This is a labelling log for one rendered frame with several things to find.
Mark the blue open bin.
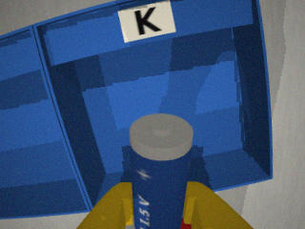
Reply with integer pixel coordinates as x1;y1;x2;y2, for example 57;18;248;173
0;0;273;219

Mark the blue aa battery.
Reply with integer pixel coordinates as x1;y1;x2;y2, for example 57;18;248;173
130;114;193;229

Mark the red battery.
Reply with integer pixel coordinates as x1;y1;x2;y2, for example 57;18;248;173
180;218;192;229

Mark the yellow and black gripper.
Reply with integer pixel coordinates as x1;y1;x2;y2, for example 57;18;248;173
76;181;254;229

